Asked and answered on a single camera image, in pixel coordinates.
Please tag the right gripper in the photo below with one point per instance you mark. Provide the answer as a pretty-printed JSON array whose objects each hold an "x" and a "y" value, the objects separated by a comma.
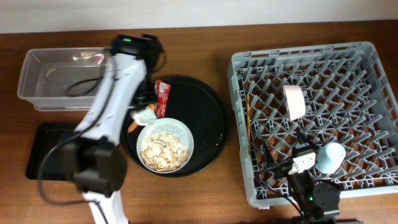
[{"x": 268, "y": 159}]

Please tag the light blue cup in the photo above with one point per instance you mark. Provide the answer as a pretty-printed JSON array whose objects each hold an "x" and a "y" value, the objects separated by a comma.
[{"x": 330, "y": 157}]

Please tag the red snack wrapper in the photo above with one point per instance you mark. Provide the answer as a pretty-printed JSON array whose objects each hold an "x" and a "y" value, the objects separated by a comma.
[{"x": 162, "y": 90}]

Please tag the white pink bowl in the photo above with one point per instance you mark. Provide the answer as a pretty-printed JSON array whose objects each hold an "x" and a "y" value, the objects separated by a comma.
[{"x": 295, "y": 102}]

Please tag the wooden chopstick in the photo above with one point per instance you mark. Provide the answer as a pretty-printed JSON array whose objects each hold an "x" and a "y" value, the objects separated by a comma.
[{"x": 248, "y": 118}]

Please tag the white napkin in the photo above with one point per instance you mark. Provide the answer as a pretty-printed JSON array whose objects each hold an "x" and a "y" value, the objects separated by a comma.
[{"x": 144, "y": 117}]

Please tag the orange carrot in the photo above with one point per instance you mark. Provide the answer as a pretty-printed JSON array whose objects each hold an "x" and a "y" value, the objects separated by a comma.
[{"x": 134, "y": 125}]

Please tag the grey plate with food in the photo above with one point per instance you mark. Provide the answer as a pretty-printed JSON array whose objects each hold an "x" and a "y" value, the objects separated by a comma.
[{"x": 169, "y": 125}]

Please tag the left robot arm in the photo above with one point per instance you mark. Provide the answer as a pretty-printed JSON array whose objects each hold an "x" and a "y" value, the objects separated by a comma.
[{"x": 93, "y": 159}]

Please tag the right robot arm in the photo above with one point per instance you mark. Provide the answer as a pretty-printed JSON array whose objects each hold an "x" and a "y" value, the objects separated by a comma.
[{"x": 315, "y": 200}]

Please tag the grey dishwasher rack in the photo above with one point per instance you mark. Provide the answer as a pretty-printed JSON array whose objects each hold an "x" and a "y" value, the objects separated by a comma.
[{"x": 348, "y": 100}]

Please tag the round black serving tray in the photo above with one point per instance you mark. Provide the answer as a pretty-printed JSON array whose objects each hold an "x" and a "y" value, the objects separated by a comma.
[{"x": 201, "y": 109}]

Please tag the clear plastic bin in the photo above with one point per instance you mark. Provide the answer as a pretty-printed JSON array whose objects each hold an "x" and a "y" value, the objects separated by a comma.
[{"x": 47, "y": 73}]

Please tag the food scraps and rice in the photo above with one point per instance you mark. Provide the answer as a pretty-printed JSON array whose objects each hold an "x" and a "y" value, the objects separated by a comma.
[{"x": 163, "y": 151}]

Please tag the black rectangular tray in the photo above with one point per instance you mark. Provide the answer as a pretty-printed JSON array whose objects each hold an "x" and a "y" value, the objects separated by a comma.
[{"x": 47, "y": 136}]

